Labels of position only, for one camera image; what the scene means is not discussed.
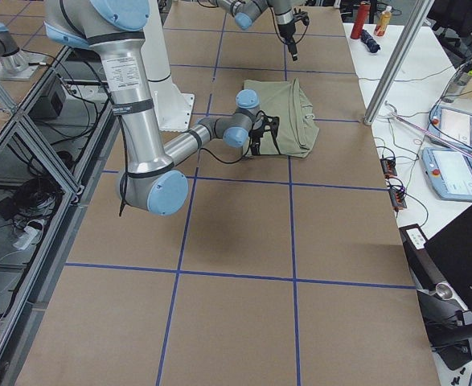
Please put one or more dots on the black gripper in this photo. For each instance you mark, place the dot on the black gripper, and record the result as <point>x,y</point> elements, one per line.
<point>287,33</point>
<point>256,141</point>

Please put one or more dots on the sage green long-sleeve shirt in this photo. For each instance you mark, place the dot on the sage green long-sleeve shirt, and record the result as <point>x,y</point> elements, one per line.
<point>297,132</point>

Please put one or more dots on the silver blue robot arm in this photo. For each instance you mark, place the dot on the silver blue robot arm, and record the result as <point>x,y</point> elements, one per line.
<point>114,30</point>
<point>245,13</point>

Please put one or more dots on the folded dark blue umbrella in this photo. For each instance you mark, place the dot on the folded dark blue umbrella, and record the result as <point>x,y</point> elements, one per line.
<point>369,42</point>

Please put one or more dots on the red cylindrical bottle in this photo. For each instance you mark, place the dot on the red cylindrical bottle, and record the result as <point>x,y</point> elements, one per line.
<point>360,19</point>

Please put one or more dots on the orange drink bottle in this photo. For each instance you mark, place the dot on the orange drink bottle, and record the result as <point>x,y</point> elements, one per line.
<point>383,22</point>

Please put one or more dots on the far blue teach pendant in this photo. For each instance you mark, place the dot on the far blue teach pendant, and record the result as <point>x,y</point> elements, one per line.
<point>453,125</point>

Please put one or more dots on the blue teach pendant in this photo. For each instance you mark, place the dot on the blue teach pendant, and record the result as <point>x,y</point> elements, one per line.
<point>453,125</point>
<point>449,173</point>

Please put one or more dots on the near blue teach pendant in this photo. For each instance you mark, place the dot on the near blue teach pendant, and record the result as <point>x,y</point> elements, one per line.
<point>449,173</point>

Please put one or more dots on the black laptop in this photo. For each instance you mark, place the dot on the black laptop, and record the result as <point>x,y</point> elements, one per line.
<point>451,251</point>

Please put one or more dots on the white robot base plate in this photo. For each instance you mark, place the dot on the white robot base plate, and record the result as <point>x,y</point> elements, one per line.
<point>174,111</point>

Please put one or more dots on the aluminium frame post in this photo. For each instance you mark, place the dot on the aluminium frame post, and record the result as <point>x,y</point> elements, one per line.
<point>399,53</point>

